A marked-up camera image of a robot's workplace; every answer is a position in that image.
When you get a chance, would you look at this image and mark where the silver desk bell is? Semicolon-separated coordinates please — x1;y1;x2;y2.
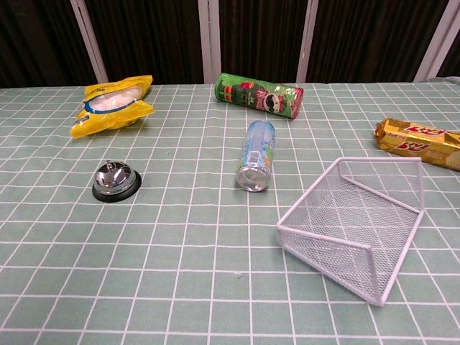
91;160;142;205

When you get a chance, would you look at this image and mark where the light blue drink can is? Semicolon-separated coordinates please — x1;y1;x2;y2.
235;120;277;193

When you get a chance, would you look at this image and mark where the green Pringles can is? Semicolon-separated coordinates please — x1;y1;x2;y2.
214;72;305;121

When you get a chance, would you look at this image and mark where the green checked tablecloth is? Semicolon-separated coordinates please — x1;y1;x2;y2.
0;75;460;345

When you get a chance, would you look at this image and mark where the yellow snack bag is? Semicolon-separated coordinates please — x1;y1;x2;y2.
69;74;155;139

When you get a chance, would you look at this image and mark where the dark curtain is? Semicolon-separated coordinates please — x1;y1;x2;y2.
0;0;460;89

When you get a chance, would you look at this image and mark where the gold biscuit packet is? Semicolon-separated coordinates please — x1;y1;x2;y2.
373;117;460;171

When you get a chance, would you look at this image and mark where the white frame post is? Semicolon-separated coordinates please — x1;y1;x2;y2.
413;0;460;83
69;0;109;83
296;0;319;83
198;0;222;84

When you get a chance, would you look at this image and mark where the white wire mesh basket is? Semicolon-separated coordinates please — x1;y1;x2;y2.
276;157;425;308

